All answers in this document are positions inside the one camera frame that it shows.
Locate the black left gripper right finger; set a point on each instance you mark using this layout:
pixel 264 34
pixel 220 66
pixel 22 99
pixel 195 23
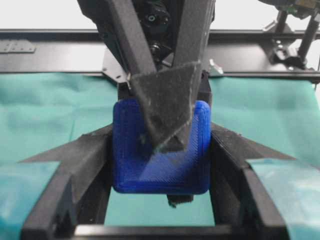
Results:
pixel 238 197

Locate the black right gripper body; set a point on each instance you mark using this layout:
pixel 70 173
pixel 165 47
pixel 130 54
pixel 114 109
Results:
pixel 158 18

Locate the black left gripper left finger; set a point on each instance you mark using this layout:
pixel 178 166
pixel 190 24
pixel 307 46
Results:
pixel 79 190

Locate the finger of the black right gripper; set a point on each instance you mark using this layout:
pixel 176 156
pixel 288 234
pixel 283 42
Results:
pixel 120 19
pixel 167 97

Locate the blue plastic block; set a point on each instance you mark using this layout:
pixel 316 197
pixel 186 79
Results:
pixel 136 169

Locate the green table cloth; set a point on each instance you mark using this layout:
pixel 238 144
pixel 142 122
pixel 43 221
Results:
pixel 42 111

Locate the black aluminium frame rail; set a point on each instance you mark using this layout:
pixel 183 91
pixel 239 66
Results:
pixel 230 53

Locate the black camera stand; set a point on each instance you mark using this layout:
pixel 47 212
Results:
pixel 284 53

